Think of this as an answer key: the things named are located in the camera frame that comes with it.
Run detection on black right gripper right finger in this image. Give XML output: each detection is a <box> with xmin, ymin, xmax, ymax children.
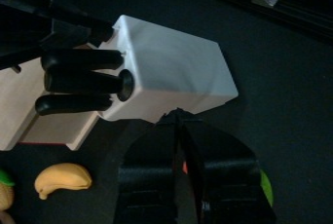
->
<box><xmin>177</xmin><ymin>108</ymin><xmax>278</xmax><ymax>224</ymax></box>

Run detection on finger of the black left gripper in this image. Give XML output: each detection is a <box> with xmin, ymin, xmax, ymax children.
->
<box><xmin>0</xmin><ymin>32</ymin><xmax>92</xmax><ymax>73</ymax></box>
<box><xmin>0</xmin><ymin>0</ymin><xmax>116</xmax><ymax>46</ymax></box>

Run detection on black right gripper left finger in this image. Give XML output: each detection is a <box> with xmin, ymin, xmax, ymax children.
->
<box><xmin>114</xmin><ymin>108</ymin><xmax>182</xmax><ymax>224</ymax></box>

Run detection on green toy pear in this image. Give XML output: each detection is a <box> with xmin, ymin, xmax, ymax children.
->
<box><xmin>259</xmin><ymin>168</ymin><xmax>276</xmax><ymax>208</ymax></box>

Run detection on yellow toy banana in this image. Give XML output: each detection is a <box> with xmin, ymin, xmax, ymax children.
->
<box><xmin>32</xmin><ymin>162</ymin><xmax>94</xmax><ymax>201</ymax></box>

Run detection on white toy knife block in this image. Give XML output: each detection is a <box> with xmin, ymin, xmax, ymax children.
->
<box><xmin>88</xmin><ymin>14</ymin><xmax>241</xmax><ymax>125</ymax></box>

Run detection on green yellow toy vegetable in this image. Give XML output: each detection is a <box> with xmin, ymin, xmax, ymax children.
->
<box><xmin>0</xmin><ymin>168</ymin><xmax>17</xmax><ymax>211</ymax></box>

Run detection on black knife handle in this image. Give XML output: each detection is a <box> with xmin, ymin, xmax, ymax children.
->
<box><xmin>39</xmin><ymin>48</ymin><xmax>126</xmax><ymax>72</ymax></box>
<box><xmin>33</xmin><ymin>93</ymin><xmax>115</xmax><ymax>117</ymax></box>

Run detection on black flared cleaver handle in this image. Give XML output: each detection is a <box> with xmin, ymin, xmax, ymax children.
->
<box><xmin>43</xmin><ymin>68</ymin><xmax>136</xmax><ymax>103</ymax></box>

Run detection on black rear frame rail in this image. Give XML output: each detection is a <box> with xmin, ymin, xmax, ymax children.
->
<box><xmin>162</xmin><ymin>0</ymin><xmax>333</xmax><ymax>45</ymax></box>

